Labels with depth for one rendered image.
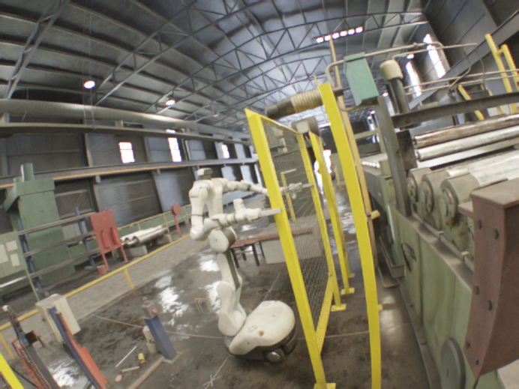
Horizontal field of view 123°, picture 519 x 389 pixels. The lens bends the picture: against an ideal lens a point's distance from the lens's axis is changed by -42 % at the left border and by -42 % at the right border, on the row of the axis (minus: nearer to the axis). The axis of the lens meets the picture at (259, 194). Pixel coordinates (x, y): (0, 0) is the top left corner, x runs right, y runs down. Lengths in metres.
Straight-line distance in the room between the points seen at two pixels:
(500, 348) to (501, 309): 0.17
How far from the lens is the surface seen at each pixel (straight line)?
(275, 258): 4.29
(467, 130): 2.45
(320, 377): 1.72
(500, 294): 0.71
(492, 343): 0.84
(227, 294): 2.05
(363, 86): 2.08
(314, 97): 2.14
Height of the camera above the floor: 1.50
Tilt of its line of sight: 3 degrees down
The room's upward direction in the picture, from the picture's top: 15 degrees counter-clockwise
